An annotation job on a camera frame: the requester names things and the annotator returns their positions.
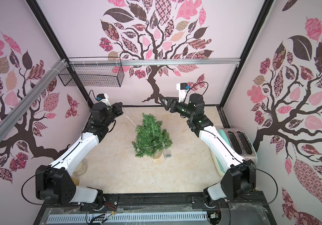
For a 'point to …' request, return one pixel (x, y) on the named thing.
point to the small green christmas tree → (150, 139)
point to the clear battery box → (167, 153)
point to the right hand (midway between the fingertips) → (162, 97)
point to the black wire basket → (108, 71)
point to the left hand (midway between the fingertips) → (122, 105)
